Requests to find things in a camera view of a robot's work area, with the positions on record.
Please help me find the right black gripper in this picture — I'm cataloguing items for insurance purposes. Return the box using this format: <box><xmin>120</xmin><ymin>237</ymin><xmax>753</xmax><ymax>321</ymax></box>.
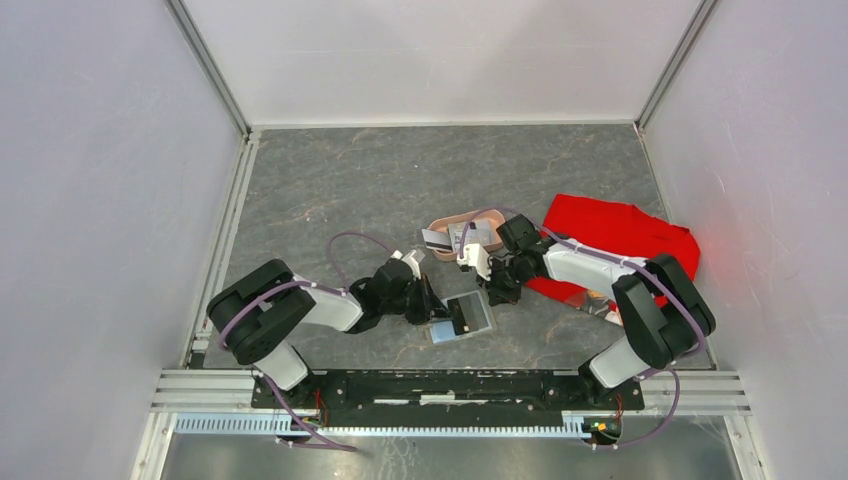
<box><xmin>475</xmin><ymin>254</ymin><xmax>535</xmax><ymax>306</ymax></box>

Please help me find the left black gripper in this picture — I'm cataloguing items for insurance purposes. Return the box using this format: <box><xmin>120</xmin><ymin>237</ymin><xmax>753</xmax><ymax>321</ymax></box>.
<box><xmin>381</xmin><ymin>273</ymin><xmax>454</xmax><ymax>326</ymax></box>

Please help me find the grey card holder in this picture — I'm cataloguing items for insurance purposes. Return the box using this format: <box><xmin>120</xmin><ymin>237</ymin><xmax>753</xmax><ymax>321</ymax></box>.
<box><xmin>425</xmin><ymin>290</ymin><xmax>495</xmax><ymax>345</ymax></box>

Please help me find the pink oval tray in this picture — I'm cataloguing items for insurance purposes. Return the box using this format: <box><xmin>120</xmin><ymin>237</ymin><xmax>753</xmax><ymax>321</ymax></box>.
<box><xmin>421</xmin><ymin>209</ymin><xmax>505</xmax><ymax>262</ymax></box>

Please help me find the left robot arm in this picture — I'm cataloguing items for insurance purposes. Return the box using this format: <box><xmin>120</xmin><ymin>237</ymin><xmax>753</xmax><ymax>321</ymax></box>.
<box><xmin>206</xmin><ymin>256</ymin><xmax>453</xmax><ymax>408</ymax></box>

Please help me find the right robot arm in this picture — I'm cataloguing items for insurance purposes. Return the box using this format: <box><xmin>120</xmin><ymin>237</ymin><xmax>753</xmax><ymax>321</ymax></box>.
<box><xmin>473</xmin><ymin>215</ymin><xmax>716</xmax><ymax>408</ymax></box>

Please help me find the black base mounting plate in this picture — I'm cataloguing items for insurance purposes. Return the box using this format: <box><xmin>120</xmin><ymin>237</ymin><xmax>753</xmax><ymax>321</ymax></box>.
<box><xmin>282</xmin><ymin>369</ymin><xmax>645</xmax><ymax>428</ymax></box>

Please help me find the red printed t-shirt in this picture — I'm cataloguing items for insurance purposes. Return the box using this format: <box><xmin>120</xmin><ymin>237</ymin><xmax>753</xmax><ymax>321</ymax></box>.
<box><xmin>526</xmin><ymin>194</ymin><xmax>700</xmax><ymax>326</ymax></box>

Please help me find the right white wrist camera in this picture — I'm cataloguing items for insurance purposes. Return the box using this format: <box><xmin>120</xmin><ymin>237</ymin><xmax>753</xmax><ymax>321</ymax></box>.
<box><xmin>456</xmin><ymin>243</ymin><xmax>491</xmax><ymax>281</ymax></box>

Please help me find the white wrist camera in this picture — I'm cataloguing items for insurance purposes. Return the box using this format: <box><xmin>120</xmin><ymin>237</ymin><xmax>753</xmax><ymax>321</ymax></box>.
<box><xmin>456</xmin><ymin>243</ymin><xmax>491</xmax><ymax>281</ymax></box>
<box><xmin>391</xmin><ymin>249</ymin><xmax>425</xmax><ymax>279</ymax></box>

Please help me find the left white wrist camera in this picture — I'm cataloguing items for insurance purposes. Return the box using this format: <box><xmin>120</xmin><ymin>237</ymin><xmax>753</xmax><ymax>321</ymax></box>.
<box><xmin>391</xmin><ymin>249</ymin><xmax>425</xmax><ymax>279</ymax></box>

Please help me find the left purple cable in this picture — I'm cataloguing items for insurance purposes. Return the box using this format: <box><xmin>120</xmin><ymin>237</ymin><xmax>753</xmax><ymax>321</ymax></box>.
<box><xmin>218</xmin><ymin>231</ymin><xmax>395</xmax><ymax>454</ymax></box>

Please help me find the aluminium frame rail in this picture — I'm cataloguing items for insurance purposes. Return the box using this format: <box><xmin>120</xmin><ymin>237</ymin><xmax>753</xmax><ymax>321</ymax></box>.
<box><xmin>153</xmin><ymin>369</ymin><xmax>751</xmax><ymax>437</ymax></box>

